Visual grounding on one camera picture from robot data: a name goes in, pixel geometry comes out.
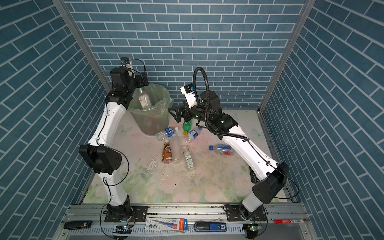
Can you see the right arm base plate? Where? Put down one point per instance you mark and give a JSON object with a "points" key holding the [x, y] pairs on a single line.
{"points": [[237, 213]]}

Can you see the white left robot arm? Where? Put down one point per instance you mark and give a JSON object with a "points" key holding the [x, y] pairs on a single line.
{"points": [[98, 153]]}

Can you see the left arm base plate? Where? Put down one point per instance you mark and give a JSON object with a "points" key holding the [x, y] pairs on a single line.
{"points": [[134, 214]]}

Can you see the green plastic bottle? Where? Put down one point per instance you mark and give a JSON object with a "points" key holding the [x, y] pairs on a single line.
{"points": [[187, 127]]}

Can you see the orange brown drink bottle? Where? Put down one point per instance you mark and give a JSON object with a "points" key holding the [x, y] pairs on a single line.
{"points": [[167, 153]]}

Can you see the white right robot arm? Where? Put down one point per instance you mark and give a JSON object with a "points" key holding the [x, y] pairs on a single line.
{"points": [[203, 105]]}

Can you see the blue black device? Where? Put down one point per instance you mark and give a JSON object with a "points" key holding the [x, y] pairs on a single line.
{"points": [[210, 227]]}

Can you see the frosted clear bottle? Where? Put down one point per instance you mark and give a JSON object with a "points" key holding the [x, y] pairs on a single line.
{"points": [[176, 148]]}

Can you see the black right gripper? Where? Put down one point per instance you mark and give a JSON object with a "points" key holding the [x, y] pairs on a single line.
{"points": [[180, 110]]}

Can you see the blue red label bottle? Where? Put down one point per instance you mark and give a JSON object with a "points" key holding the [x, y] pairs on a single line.
{"points": [[222, 150]]}

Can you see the clear green label bottle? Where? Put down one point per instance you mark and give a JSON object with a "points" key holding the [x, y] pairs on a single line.
{"points": [[188, 158]]}

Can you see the black remote control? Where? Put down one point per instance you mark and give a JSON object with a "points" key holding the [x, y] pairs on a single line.
{"points": [[76, 225]]}

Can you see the blue label water bottle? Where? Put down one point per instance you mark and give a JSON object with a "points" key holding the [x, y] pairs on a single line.
{"points": [[167, 133]]}

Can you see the small blue label bottle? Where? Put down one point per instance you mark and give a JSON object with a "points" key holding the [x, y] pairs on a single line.
{"points": [[192, 135]]}

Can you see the green lined trash bin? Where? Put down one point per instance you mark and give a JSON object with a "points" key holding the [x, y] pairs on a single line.
{"points": [[153, 119]]}

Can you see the large clear green cap bottle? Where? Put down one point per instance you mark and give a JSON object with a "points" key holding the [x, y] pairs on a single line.
{"points": [[144, 99]]}

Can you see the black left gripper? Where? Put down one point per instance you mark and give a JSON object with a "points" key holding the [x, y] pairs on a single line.
{"points": [[139, 83]]}

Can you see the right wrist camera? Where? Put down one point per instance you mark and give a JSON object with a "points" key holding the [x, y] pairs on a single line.
{"points": [[189, 92]]}

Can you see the black calculator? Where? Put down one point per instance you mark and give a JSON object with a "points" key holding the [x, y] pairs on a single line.
{"points": [[253, 176]]}

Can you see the red marker pen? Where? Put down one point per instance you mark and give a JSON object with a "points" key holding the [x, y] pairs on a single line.
{"points": [[289, 221]]}

